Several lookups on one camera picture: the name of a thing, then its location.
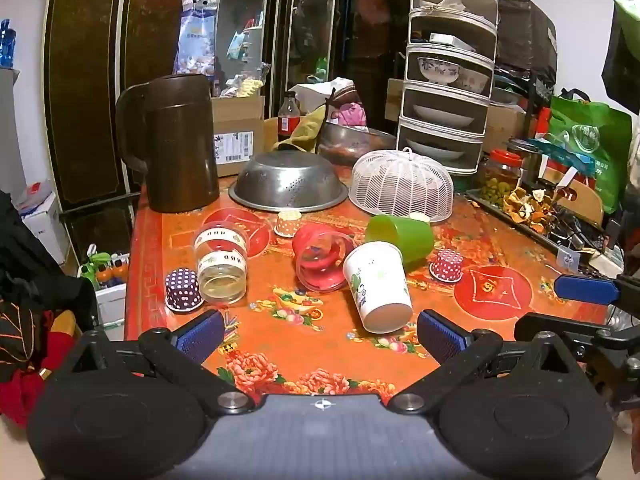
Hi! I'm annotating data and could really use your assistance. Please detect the metal basin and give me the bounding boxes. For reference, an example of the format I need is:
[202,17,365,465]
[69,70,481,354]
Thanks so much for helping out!
[317,122,397,166]

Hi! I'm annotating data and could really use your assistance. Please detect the green plastic cup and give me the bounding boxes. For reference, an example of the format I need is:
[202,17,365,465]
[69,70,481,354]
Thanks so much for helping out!
[364,214,435,267]

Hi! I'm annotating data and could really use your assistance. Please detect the dark clothing pile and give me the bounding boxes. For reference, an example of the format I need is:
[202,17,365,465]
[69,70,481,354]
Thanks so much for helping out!
[0,189,99,427]

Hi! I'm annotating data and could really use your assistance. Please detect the white mesh food cover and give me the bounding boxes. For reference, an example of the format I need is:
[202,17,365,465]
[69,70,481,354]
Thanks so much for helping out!
[348,147,455,224]

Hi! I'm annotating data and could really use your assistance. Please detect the white carton box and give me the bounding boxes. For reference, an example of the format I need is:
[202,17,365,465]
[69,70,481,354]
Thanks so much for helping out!
[14,179,71,267]

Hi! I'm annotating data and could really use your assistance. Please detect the dark wooden wardrobe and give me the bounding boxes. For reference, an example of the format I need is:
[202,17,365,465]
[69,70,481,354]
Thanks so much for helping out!
[42,0,437,273]

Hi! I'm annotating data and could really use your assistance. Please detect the white paper cup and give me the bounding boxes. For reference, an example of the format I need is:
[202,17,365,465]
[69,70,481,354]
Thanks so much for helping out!
[342,241,414,335]

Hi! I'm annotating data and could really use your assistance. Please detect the green shopping bag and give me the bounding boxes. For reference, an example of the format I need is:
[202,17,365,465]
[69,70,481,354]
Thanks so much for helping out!
[547,88,634,214]

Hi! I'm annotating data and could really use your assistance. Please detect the red printed tablecloth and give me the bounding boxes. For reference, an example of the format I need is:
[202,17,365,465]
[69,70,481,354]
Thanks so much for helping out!
[123,159,609,407]

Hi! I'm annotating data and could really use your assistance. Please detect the blue snack bag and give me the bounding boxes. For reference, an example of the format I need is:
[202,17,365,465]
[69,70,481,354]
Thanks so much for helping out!
[173,0,220,79]

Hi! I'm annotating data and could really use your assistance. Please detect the glass jar with red lid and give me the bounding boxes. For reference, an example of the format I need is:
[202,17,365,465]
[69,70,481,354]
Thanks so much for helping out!
[479,148,524,207]

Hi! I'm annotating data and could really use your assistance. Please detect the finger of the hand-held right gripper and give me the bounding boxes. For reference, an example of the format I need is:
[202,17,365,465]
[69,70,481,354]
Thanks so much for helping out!
[513,312,617,356]
[553,273,640,307]

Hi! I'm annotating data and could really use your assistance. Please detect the cardboard box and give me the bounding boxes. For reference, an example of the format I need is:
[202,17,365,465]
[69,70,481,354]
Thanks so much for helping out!
[212,95,266,178]

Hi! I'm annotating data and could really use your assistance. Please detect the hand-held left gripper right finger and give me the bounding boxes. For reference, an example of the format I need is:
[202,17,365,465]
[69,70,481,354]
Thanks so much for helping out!
[388,310,577,417]

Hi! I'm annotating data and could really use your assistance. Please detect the steel colander bowl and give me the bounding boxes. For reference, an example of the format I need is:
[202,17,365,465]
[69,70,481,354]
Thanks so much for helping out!
[228,152,350,212]

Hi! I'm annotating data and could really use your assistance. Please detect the box of small bottles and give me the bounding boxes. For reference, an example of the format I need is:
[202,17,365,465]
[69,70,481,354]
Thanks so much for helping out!
[77,244,132,342]

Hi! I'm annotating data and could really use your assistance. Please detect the cola bottle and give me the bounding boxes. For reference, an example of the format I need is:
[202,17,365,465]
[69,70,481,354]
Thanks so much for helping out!
[276,91,301,144]

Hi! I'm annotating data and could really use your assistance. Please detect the red transparent plastic cup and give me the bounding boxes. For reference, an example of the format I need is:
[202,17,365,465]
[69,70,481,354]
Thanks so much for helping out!
[292,224,357,294]

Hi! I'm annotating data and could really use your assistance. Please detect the pink cloth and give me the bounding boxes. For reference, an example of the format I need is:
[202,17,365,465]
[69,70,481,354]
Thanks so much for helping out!
[330,102,368,129]

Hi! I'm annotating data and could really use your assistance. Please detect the tiered white dish rack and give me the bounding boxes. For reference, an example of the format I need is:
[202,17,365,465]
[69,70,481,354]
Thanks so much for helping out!
[396,0,500,176]

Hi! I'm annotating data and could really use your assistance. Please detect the glass jar with dark lid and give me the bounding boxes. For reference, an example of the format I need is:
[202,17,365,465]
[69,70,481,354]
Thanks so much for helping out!
[509,137,545,187]

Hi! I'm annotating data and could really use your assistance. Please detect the brown plastic pitcher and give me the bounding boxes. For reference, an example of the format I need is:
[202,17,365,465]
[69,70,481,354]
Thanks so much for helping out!
[115,73,221,214]

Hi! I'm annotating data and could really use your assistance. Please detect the black bag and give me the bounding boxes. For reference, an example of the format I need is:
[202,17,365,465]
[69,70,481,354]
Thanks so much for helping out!
[494,0,559,87]

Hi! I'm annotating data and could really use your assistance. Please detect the purple polka dot paper cup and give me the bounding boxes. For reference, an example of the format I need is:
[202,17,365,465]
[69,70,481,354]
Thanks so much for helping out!
[164,268,205,312]

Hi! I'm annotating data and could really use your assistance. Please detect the blue water bottle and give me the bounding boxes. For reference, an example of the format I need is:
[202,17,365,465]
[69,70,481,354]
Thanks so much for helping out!
[0,18,17,69]

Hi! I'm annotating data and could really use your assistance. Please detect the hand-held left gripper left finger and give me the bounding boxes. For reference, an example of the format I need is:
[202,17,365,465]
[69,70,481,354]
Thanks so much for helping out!
[65,309,257,417]

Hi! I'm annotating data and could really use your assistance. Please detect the yellow cloth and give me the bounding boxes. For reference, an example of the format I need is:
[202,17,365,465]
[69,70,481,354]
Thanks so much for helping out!
[272,107,329,154]

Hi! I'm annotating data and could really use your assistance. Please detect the dried orange peels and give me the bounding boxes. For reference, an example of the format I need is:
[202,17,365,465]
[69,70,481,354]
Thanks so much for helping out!
[502,187,557,234]

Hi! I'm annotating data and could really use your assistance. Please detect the red polka dot paper cup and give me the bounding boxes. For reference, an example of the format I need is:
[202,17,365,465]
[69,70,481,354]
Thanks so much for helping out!
[428,248,465,282]

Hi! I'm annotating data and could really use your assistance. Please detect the orange striped paper cup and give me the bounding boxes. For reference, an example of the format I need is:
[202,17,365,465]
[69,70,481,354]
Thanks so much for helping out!
[273,210,304,238]

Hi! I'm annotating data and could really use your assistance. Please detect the blue patterned bowl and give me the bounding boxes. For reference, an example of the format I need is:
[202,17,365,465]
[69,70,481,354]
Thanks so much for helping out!
[417,57,461,86]

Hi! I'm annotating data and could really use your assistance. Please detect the wooden chair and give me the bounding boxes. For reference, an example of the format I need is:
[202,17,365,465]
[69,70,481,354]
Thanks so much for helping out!
[554,179,605,227]

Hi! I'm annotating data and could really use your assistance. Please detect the dark hanging bag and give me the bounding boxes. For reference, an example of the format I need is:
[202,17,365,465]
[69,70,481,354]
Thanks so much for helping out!
[601,0,640,117]

